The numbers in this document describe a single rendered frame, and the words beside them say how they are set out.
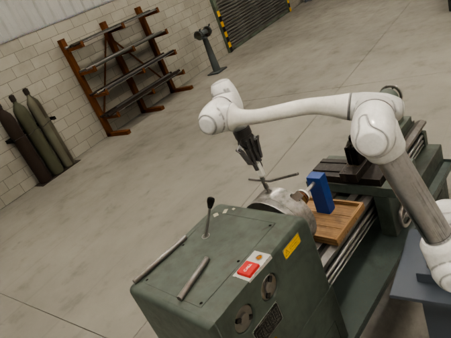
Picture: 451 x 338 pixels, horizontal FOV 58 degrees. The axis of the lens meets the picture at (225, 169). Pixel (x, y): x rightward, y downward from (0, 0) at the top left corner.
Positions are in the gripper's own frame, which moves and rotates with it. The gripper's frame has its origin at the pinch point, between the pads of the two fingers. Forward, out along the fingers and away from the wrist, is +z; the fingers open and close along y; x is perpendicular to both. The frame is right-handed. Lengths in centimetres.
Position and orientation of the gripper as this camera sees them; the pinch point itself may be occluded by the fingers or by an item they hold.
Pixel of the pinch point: (259, 168)
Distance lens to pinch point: 176.5
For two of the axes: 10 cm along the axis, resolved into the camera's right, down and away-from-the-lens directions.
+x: -5.9, -0.3, 8.1
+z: 4.2, 8.4, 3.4
